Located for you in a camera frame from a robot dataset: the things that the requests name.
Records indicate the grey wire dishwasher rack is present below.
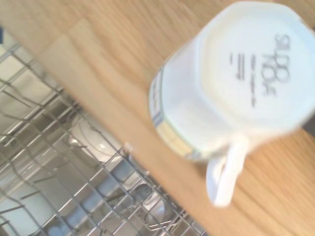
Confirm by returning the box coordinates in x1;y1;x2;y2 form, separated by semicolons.
0;41;208;236

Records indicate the white octagonal mug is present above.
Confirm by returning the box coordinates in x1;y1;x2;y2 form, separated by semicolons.
148;0;315;207

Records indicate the white ceramic footed bowl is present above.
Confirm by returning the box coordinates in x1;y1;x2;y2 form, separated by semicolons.
70;115;124;163

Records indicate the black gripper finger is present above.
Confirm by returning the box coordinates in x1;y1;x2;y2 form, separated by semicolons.
302;119;315;132

